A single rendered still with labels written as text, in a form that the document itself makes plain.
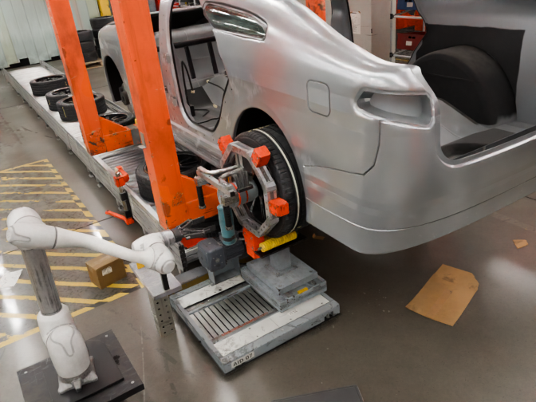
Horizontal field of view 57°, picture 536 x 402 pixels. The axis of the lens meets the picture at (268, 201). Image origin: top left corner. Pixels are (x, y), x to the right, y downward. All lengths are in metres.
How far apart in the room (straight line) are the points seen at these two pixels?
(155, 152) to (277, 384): 1.51
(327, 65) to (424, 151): 0.56
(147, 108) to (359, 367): 1.90
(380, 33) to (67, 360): 6.10
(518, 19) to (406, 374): 2.32
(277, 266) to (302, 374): 0.73
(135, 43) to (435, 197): 1.77
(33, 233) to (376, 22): 5.95
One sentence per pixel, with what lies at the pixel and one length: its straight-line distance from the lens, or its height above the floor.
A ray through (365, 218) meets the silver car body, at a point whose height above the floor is 0.95.
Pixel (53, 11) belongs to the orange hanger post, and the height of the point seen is 1.82.
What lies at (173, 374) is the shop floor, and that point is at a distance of 3.03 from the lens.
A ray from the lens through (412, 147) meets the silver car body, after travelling 2.13.
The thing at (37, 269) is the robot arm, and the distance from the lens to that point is 2.58.
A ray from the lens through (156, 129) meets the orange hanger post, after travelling 3.05.
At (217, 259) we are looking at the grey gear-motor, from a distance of 3.29.
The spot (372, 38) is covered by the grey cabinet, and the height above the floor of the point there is 0.89.
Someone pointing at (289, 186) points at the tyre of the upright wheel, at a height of 0.95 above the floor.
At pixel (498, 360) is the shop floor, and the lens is 3.08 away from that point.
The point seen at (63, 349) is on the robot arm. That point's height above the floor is 0.54.
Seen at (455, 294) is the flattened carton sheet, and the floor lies 0.01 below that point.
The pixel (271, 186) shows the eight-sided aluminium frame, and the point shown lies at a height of 0.96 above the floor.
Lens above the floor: 2.07
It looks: 26 degrees down
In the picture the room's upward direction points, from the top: 6 degrees counter-clockwise
